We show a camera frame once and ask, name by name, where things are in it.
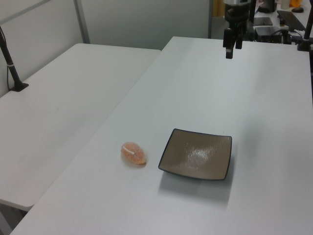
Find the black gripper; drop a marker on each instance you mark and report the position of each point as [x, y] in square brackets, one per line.
[237, 17]

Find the orange bread roll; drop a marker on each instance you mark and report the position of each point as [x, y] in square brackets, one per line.
[133, 153]

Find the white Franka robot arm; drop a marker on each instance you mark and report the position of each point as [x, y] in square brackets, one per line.
[236, 2]

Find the square brown ceramic plate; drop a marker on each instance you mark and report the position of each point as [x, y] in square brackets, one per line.
[196, 154]

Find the black monitor stand pole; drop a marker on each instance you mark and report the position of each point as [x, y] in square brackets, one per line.
[252, 12]

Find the black electronics box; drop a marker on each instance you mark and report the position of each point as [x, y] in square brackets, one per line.
[267, 33]

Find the yellow panel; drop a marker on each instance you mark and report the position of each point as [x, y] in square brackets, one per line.
[218, 8]

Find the black keyboard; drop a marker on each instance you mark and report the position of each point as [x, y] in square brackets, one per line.
[291, 19]

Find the black computer mouse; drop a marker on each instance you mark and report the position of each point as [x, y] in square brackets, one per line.
[297, 10]

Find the white side table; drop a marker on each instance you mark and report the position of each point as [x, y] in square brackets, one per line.
[61, 110]

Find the black clamp camera stand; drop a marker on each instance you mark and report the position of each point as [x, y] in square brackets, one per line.
[305, 36]

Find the black camera stand pole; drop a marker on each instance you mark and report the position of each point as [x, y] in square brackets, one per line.
[11, 68]

